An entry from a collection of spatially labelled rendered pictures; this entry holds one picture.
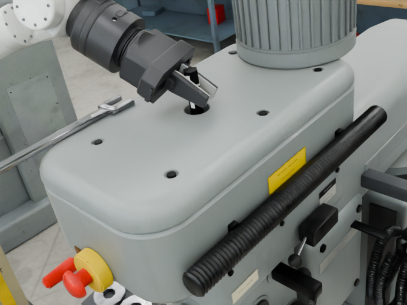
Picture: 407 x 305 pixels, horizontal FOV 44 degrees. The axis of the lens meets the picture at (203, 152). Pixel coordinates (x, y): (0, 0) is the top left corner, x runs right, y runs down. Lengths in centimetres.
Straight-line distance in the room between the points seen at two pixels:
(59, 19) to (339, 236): 61
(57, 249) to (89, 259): 293
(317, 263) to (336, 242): 6
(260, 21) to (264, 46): 4
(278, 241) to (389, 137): 39
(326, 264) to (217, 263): 41
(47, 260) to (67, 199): 289
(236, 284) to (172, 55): 33
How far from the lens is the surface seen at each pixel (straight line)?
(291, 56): 79
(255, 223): 63
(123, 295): 145
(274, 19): 78
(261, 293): 85
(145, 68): 68
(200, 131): 66
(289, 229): 79
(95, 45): 71
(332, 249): 97
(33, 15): 73
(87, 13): 72
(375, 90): 103
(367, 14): 547
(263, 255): 76
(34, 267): 353
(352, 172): 96
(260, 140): 64
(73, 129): 73
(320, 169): 72
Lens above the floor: 222
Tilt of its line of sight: 32 degrees down
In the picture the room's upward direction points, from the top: 10 degrees counter-clockwise
